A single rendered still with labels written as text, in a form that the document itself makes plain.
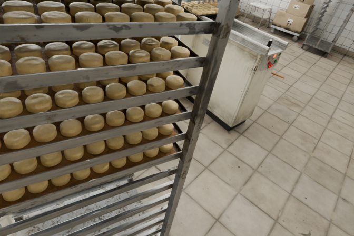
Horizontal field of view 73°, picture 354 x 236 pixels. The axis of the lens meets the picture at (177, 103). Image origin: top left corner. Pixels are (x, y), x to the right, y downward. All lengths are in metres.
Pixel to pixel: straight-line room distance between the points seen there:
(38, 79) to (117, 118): 0.24
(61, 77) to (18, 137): 0.20
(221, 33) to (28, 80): 0.40
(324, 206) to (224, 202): 0.79
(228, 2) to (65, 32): 0.33
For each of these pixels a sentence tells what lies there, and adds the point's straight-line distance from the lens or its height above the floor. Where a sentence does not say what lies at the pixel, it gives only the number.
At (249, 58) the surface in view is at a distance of 1.99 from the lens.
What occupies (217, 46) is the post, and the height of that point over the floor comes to 1.29.
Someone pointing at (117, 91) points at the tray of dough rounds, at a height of 1.15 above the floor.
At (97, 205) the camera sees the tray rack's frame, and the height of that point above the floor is 0.15.
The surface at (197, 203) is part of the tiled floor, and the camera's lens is 1.80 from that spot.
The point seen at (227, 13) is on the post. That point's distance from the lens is 0.57.
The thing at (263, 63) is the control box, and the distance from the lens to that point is 2.00.
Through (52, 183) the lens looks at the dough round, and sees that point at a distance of 0.78.
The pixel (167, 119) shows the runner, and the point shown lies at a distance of 0.68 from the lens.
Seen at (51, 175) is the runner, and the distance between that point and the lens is 0.69.
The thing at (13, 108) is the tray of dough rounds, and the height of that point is 1.15.
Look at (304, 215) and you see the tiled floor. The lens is 2.11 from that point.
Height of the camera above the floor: 1.50
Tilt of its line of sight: 36 degrees down
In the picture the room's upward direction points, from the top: 12 degrees clockwise
